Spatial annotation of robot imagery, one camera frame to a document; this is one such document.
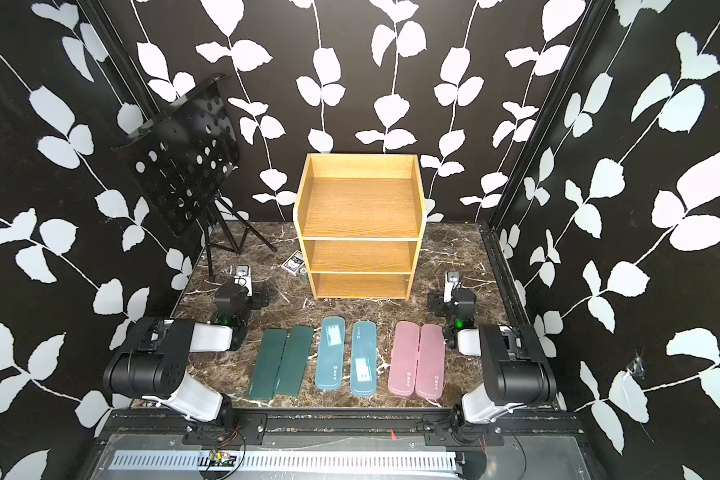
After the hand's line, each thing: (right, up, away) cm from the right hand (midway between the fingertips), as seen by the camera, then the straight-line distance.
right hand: (446, 284), depth 95 cm
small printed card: (-53, +7, +12) cm, 54 cm away
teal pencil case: (-37, -20, -8) cm, 43 cm away
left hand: (-64, +2, -1) cm, 64 cm away
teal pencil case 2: (-26, -21, -11) cm, 35 cm away
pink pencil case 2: (-7, -23, -12) cm, 27 cm away
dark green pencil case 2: (-47, -21, -10) cm, 52 cm away
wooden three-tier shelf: (-27, +20, -17) cm, 37 cm away
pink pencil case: (-15, -20, -9) cm, 26 cm away
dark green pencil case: (-54, -23, -13) cm, 60 cm away
